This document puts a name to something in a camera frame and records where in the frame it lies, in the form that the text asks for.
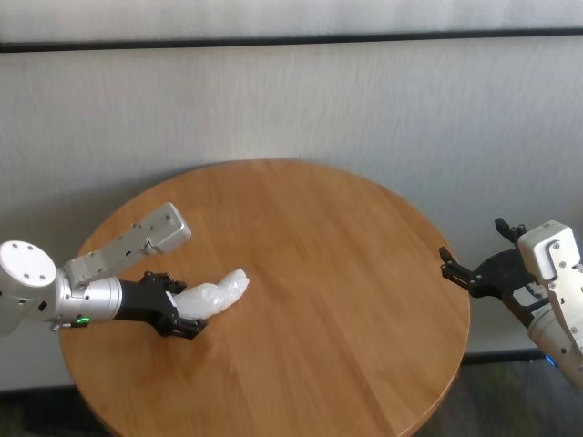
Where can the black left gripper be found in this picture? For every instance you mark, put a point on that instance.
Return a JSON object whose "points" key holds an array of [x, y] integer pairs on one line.
{"points": [[141, 302]]}

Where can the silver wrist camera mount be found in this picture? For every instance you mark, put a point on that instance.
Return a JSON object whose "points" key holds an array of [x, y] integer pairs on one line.
{"points": [[136, 241], [546, 250]]}

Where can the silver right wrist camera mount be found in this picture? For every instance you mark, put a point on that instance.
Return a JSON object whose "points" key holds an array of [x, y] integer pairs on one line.
{"points": [[546, 250]]}

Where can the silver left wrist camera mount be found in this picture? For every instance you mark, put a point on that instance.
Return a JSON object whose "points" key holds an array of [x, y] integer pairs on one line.
{"points": [[136, 241]]}

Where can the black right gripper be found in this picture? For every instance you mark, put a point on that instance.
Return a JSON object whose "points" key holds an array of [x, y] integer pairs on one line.
{"points": [[501, 275]]}

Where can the black wall rail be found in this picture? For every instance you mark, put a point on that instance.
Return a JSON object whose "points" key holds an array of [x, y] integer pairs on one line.
{"points": [[291, 38]]}

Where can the white sandbag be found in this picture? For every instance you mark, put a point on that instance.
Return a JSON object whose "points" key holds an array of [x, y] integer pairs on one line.
{"points": [[209, 296]]}

